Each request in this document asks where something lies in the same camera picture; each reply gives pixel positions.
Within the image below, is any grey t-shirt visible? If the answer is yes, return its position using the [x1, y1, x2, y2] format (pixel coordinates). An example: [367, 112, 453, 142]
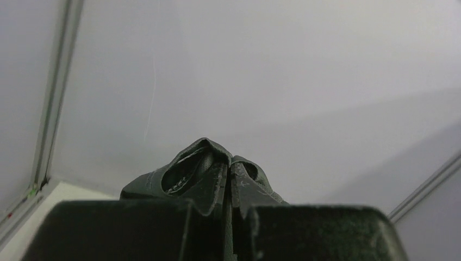
[120, 138, 287, 204]

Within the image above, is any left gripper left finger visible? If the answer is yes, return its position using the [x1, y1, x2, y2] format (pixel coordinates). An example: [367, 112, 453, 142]
[20, 162, 228, 261]

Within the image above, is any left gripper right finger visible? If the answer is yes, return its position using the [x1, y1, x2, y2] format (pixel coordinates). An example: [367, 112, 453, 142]
[230, 162, 409, 261]

